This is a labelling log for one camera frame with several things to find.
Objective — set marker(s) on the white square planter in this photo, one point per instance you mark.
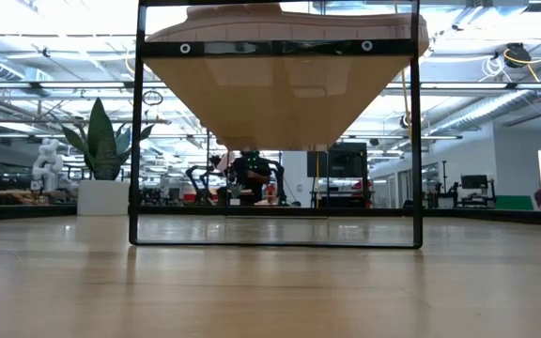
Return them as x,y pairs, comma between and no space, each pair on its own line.
103,197

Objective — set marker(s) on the black frame wooden shelf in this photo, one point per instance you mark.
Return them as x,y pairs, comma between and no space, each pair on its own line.
275,108

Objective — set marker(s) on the silver ceiling air duct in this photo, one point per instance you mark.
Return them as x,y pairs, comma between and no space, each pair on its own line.
486,110

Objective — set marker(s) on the black equipment cabinet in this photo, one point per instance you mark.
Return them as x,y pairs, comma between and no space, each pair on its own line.
345,164

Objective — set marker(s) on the black monitor on stand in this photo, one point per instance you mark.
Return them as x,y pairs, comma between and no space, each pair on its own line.
474,181

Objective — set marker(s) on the black background robot arm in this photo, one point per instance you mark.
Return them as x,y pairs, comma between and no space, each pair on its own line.
195,180
280,178

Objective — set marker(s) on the pink foam slide sandal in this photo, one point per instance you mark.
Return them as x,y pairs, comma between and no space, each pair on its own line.
298,29

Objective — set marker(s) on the white humanoid robot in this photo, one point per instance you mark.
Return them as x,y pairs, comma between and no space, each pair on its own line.
47,164

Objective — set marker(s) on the green snake plant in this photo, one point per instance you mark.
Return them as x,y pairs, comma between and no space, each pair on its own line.
100,141

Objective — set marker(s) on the green low panel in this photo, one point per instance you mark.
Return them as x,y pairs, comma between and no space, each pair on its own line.
514,203

